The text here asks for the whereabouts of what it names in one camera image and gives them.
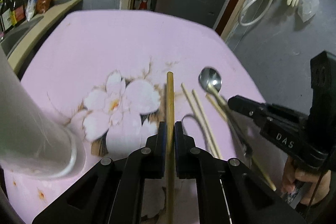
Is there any dark soy sauce bottle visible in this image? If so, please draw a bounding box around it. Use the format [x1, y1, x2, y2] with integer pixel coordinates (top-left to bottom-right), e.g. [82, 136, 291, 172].
[11, 0, 26, 27]

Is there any clear hanging bag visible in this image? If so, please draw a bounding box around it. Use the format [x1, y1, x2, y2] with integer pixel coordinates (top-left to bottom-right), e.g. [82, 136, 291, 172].
[297, 0, 319, 23]

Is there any white hose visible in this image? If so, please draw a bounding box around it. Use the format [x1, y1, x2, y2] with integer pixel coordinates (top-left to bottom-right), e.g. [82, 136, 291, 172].
[238, 0, 283, 27]

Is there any person right hand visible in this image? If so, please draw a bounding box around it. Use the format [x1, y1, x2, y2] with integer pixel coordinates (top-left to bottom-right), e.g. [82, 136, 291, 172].
[281, 156, 331, 205]

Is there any light bamboo chopstick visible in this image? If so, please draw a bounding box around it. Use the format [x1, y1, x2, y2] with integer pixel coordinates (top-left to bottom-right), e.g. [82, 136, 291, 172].
[181, 83, 223, 159]
[191, 89, 223, 160]

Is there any large metal spoon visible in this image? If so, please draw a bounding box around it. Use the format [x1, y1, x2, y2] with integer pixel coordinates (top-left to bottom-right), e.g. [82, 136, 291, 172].
[198, 66, 253, 159]

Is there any stainless steel sink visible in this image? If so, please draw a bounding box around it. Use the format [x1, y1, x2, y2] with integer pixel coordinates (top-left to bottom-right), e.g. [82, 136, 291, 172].
[1, 16, 43, 58]

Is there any metal fork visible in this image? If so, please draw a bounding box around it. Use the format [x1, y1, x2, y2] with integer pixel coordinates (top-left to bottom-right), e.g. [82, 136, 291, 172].
[181, 114, 210, 152]

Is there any dark bamboo chopstick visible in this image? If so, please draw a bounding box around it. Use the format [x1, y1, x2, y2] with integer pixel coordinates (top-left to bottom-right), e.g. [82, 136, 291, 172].
[166, 72, 175, 224]

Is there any dark grey cabinet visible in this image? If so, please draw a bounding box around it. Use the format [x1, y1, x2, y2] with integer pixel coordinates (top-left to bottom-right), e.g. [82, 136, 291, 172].
[154, 0, 229, 29]

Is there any pink floral tablecloth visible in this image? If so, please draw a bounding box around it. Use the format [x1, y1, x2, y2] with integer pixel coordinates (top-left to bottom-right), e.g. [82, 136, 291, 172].
[3, 9, 291, 224]

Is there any white plastic utensil holder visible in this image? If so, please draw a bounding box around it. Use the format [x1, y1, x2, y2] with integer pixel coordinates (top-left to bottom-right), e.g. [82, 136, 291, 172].
[1, 53, 85, 180]

